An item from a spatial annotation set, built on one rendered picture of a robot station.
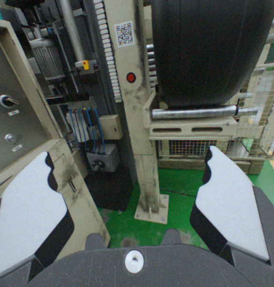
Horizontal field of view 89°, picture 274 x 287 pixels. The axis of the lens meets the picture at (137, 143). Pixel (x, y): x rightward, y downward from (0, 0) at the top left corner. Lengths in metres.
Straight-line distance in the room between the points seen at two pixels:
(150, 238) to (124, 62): 1.14
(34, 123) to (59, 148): 0.12
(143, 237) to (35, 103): 1.08
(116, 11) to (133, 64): 0.18
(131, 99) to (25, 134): 0.46
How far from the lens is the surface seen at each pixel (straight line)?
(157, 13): 0.51
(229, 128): 0.67
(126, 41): 0.71
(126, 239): 1.27
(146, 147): 0.83
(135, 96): 0.72
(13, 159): 0.59
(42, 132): 0.65
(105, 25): 0.76
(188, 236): 1.26
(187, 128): 0.64
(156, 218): 1.29
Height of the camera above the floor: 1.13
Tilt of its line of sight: 31 degrees down
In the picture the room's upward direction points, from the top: 9 degrees counter-clockwise
